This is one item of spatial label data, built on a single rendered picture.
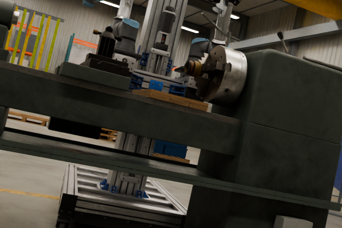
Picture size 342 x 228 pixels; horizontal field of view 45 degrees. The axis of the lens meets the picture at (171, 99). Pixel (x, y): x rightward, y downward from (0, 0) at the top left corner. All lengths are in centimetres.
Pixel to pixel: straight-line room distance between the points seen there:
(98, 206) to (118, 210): 13
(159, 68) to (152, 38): 22
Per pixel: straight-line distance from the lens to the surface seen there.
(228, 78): 211
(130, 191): 297
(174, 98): 197
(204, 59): 227
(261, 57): 215
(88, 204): 263
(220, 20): 280
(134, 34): 277
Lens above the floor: 75
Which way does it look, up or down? 4 degrees up
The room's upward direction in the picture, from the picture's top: 13 degrees clockwise
